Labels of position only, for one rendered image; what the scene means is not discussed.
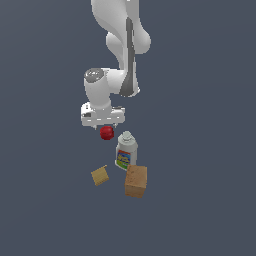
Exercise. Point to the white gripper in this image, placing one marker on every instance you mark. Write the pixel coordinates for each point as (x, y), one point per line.
(101, 116)

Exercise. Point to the white bottle with colourful label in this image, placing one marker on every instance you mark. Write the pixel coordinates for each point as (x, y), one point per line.
(126, 151)

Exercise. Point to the small yellow wooden block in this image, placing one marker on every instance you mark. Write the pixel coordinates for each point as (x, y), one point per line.
(100, 175)

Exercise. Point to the large tan wooden block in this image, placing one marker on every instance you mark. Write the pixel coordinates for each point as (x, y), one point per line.
(135, 181)

